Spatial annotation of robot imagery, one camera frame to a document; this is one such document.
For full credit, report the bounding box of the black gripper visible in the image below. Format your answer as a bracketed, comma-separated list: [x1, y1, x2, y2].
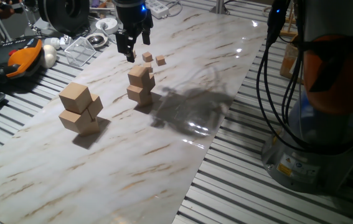
[113, 0, 154, 63]

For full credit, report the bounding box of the bare person hand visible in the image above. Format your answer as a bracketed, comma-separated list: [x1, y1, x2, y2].
[0, 1, 17, 20]

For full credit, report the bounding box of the white round socket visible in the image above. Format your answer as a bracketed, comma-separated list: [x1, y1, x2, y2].
[95, 17, 120, 35]

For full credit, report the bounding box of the white power strip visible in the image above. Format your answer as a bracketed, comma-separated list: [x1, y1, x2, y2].
[144, 0, 170, 19]

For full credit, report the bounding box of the medium wooden cube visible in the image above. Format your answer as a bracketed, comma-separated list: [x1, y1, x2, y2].
[128, 65, 149, 88]
[126, 84, 148, 104]

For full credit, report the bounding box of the round metal bowl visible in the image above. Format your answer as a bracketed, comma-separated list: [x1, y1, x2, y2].
[85, 32, 108, 49]

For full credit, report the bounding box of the clear plastic box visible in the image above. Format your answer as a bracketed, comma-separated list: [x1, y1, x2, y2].
[64, 36, 97, 68]

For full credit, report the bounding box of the large wooden cube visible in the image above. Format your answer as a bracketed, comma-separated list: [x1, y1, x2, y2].
[87, 93, 104, 121]
[59, 82, 93, 114]
[59, 108, 92, 135]
[79, 118, 101, 136]

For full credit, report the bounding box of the white plug adapter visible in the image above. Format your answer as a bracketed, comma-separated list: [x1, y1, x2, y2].
[44, 34, 73, 50]

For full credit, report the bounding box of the white egg shaped ball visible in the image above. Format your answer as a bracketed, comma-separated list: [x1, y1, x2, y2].
[40, 44, 58, 69]

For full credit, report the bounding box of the black spool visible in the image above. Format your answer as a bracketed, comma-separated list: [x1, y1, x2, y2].
[37, 0, 90, 35]

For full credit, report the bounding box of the orange and black teach pendant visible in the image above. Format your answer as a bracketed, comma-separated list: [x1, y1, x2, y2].
[0, 37, 45, 85]

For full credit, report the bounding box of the white marble pattern sheet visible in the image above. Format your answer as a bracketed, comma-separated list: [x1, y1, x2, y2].
[0, 6, 269, 224]

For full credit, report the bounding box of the wooden rack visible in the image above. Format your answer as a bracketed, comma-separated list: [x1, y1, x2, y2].
[280, 4, 298, 38]

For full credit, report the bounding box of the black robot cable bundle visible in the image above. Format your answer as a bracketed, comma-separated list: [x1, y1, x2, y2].
[255, 0, 353, 156]

